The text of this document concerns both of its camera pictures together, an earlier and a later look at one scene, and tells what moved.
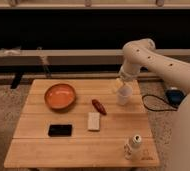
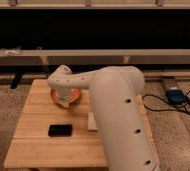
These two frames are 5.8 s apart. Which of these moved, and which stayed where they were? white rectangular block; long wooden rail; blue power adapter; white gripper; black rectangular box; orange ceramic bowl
Moved: orange ceramic bowl; white gripper
Stayed: blue power adapter; black rectangular box; white rectangular block; long wooden rail
